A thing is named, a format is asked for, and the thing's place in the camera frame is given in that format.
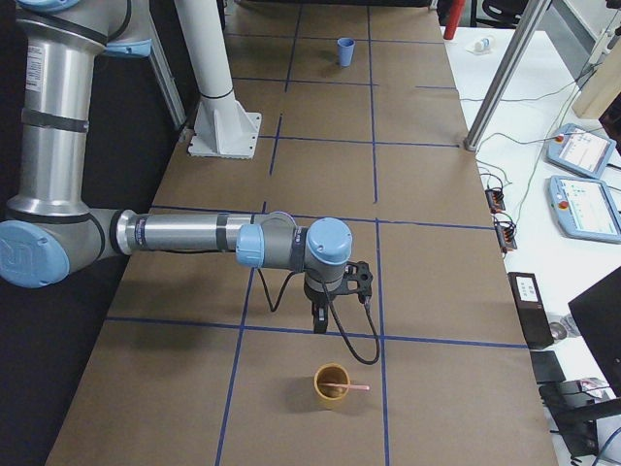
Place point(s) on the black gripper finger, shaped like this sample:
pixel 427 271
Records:
pixel 320 318

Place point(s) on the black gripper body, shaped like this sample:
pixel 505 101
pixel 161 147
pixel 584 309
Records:
pixel 316 296

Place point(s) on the pink chopstick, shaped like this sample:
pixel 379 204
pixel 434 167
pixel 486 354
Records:
pixel 347 386

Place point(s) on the blue ribbed cup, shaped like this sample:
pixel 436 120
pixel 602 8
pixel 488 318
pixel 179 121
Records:
pixel 346 49

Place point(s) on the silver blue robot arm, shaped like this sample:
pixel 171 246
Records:
pixel 50 233

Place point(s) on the yellow cup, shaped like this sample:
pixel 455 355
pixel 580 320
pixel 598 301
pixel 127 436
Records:
pixel 327 397

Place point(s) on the lower orange connector block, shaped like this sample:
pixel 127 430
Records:
pixel 505 232

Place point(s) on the orange connector block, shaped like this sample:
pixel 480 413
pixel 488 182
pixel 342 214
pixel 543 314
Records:
pixel 495 199
pixel 505 232

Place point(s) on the upper orange connector block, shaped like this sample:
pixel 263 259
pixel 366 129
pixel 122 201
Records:
pixel 495 199

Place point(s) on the black box with label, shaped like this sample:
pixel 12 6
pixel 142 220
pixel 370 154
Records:
pixel 530 310

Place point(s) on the black monitor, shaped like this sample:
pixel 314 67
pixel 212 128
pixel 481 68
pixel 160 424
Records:
pixel 596 312

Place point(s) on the lower teach pendant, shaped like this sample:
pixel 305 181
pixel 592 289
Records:
pixel 584 209

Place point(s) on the teach pendant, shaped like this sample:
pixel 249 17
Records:
pixel 580 151
pixel 584 209

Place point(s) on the upper teach pendant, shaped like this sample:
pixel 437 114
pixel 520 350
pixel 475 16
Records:
pixel 580 151

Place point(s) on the white plastic bottle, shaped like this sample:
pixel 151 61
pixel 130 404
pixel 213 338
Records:
pixel 482 45

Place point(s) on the red cylinder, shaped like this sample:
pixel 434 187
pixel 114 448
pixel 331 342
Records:
pixel 453 19

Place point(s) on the wooden board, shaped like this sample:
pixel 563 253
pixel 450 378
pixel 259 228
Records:
pixel 601 90

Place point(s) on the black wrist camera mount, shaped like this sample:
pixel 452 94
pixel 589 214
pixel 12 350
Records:
pixel 357 279

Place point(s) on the white camera stand post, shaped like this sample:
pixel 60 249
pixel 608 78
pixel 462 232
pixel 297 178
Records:
pixel 222 128

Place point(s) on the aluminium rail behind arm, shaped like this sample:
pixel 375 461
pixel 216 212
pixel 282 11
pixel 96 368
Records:
pixel 167 84

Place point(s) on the aluminium frame post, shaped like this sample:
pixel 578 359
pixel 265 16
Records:
pixel 518 44

